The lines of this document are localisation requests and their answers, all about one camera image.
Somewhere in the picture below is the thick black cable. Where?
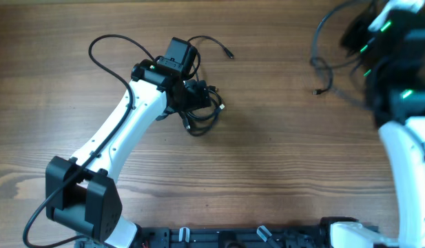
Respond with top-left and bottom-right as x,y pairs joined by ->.
177,85 -> 226,137

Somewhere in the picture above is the thin black cable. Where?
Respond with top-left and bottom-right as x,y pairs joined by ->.
187,34 -> 235,82

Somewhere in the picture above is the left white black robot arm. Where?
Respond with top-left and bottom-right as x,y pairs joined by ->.
41,38 -> 223,247

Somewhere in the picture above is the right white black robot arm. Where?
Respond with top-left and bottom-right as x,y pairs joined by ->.
340,1 -> 425,247

